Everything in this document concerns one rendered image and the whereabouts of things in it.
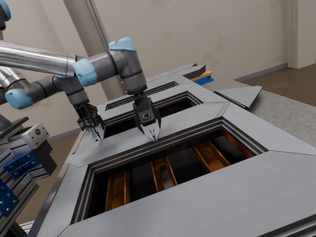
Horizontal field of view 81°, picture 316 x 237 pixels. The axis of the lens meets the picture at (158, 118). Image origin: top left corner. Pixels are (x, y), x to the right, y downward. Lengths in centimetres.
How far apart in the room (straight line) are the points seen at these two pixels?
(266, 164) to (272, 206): 12
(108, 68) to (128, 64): 6
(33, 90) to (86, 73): 32
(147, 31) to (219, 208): 307
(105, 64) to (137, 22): 278
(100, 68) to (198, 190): 42
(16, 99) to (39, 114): 332
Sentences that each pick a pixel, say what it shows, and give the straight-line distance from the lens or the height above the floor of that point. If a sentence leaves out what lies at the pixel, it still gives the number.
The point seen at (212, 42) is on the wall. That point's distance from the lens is 349.
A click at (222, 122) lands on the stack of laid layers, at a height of 84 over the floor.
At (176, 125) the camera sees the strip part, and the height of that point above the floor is 86.
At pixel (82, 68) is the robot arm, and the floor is 120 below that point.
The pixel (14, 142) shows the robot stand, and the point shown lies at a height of 97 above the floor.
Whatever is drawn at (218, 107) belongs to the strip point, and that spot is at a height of 86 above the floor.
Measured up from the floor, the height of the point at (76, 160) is 86.
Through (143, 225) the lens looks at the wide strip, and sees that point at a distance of 47.
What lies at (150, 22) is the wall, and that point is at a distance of 332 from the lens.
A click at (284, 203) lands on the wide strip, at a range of 46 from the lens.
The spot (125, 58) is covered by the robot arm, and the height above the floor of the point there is 119.
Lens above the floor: 122
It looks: 24 degrees down
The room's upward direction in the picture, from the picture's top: 19 degrees counter-clockwise
